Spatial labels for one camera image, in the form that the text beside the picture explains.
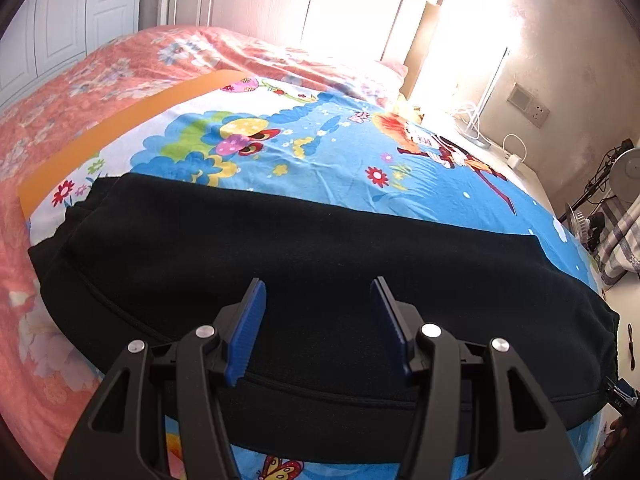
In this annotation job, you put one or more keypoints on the white nightstand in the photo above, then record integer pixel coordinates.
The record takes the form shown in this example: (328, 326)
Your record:
(522, 176)

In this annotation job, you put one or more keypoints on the silver finned spot lamp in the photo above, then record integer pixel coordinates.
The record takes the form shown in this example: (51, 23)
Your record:
(587, 230)

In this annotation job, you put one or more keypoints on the white charger with cable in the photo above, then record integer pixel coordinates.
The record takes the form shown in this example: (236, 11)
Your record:
(514, 158)

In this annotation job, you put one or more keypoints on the white desk lamp stand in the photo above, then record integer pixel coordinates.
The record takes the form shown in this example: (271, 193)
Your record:
(471, 130)

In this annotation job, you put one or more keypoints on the pink floral quilt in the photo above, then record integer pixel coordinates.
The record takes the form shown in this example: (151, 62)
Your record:
(45, 383)

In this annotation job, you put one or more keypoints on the white wardrobe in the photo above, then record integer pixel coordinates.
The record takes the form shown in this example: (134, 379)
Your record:
(46, 37)

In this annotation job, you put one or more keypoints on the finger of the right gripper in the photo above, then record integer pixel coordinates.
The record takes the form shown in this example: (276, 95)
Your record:
(621, 393)

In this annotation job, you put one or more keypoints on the blue cartoon bed sheet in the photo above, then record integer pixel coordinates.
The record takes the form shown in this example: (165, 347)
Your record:
(250, 135)

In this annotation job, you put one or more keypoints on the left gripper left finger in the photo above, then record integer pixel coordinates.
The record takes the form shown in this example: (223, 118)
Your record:
(122, 432)

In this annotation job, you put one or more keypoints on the wall socket panel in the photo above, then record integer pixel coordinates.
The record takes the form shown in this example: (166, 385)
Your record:
(533, 110)

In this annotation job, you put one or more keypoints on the round studio lamp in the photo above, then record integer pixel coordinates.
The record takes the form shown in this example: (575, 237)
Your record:
(617, 172)

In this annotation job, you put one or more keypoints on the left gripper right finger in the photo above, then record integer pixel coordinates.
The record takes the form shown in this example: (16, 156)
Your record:
(516, 432)

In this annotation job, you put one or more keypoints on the black sweat pants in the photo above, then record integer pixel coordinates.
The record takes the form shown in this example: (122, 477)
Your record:
(149, 258)

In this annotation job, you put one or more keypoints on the striped blue white cloth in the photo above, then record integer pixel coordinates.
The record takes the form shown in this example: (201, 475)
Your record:
(618, 250)

